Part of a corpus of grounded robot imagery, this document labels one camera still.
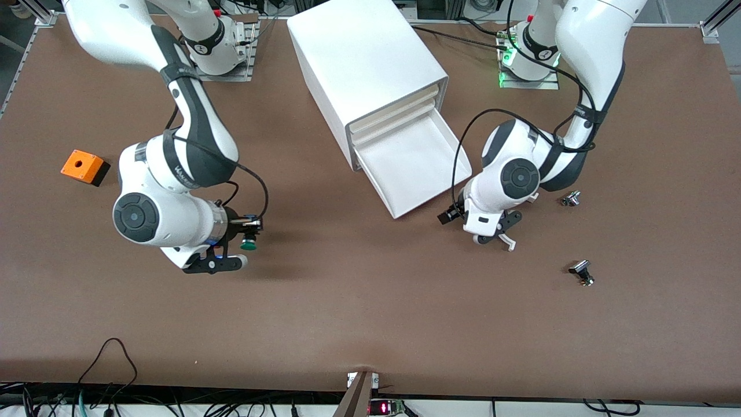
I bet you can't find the device with red display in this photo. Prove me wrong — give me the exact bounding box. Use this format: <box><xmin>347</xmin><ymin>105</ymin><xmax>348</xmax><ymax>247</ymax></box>
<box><xmin>369</xmin><ymin>399</ymin><xmax>407</xmax><ymax>417</ymax></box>

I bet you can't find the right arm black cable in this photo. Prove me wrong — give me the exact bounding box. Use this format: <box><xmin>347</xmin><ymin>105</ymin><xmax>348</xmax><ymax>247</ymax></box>
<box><xmin>223</xmin><ymin>162</ymin><xmax>270</xmax><ymax>222</ymax></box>

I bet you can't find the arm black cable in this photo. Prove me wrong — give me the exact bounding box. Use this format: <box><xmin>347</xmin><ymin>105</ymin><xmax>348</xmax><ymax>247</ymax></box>
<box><xmin>450</xmin><ymin>0</ymin><xmax>598</xmax><ymax>204</ymax></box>
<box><xmin>223</xmin><ymin>162</ymin><xmax>270</xmax><ymax>222</ymax></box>

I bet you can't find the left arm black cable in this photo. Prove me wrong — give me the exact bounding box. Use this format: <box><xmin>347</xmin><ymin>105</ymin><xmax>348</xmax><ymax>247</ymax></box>
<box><xmin>450</xmin><ymin>0</ymin><xmax>598</xmax><ymax>204</ymax></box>

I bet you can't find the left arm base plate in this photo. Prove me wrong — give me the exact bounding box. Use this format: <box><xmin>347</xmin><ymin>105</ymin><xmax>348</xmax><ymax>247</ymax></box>
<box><xmin>499</xmin><ymin>29</ymin><xmax>560</xmax><ymax>90</ymax></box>

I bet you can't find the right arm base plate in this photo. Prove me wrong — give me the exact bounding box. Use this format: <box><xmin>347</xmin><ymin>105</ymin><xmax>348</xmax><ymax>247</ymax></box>
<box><xmin>194</xmin><ymin>14</ymin><xmax>259</xmax><ymax>82</ymax></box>

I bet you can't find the orange button enclosure box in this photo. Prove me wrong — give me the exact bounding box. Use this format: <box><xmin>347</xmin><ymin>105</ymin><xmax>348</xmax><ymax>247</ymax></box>
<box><xmin>60</xmin><ymin>149</ymin><xmax>111</xmax><ymax>187</ymax></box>

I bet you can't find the black looped cable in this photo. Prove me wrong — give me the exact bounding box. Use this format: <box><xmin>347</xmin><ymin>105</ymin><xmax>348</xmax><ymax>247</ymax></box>
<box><xmin>75</xmin><ymin>338</ymin><xmax>140</xmax><ymax>417</ymax></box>

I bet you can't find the black cable on table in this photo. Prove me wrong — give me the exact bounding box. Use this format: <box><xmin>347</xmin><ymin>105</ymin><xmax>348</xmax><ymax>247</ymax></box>
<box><xmin>411</xmin><ymin>25</ymin><xmax>510</xmax><ymax>53</ymax></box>

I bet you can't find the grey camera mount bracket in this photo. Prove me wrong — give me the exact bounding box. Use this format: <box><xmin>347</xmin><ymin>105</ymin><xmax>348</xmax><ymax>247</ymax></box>
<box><xmin>333</xmin><ymin>371</ymin><xmax>380</xmax><ymax>417</ymax></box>

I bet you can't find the aluminium frame corner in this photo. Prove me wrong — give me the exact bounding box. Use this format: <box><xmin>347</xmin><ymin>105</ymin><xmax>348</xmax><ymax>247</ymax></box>
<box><xmin>699</xmin><ymin>0</ymin><xmax>741</xmax><ymax>45</ymax></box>
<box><xmin>20</xmin><ymin>0</ymin><xmax>58</xmax><ymax>28</ymax></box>

